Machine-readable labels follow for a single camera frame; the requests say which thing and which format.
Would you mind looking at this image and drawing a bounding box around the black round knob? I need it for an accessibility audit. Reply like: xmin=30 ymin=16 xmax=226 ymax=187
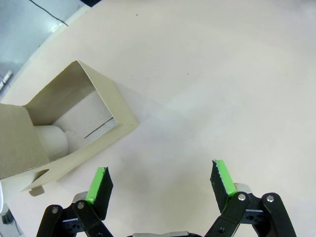
xmin=1 ymin=209 xmax=13 ymax=225

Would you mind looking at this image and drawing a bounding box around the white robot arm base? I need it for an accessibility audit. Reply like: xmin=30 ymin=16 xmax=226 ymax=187
xmin=0 ymin=181 xmax=5 ymax=216

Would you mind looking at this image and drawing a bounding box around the brown cardboard cup carrier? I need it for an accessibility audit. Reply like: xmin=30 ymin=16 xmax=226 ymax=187
xmin=0 ymin=60 xmax=139 ymax=197

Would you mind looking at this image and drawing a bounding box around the small white cylindrical object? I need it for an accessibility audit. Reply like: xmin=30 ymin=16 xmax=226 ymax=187
xmin=0 ymin=70 xmax=13 ymax=86

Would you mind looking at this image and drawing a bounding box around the white paper cup with lid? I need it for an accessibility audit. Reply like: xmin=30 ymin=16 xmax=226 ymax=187
xmin=37 ymin=125 xmax=69 ymax=160

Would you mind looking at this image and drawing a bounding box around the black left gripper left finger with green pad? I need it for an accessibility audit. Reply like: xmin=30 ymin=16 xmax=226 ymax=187
xmin=36 ymin=167 xmax=114 ymax=237

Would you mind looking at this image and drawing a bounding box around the thin black floor cable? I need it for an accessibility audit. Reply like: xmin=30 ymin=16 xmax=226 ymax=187
xmin=30 ymin=0 xmax=69 ymax=27

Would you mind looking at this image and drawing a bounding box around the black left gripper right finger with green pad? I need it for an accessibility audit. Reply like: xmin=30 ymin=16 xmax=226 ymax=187
xmin=204 ymin=159 xmax=297 ymax=237

